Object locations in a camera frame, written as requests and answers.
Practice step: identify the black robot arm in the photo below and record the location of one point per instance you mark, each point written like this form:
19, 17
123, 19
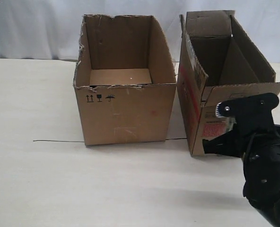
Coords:
270, 210

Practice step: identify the narrow cardboard box with flaps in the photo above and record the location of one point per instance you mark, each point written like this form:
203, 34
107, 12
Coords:
218, 62

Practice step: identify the white backdrop curtain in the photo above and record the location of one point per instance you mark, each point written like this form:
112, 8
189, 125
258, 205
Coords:
49, 29

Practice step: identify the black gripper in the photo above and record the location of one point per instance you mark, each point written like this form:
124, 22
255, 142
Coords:
259, 150

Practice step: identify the large open cardboard box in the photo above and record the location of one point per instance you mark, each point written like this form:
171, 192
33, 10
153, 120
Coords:
124, 79

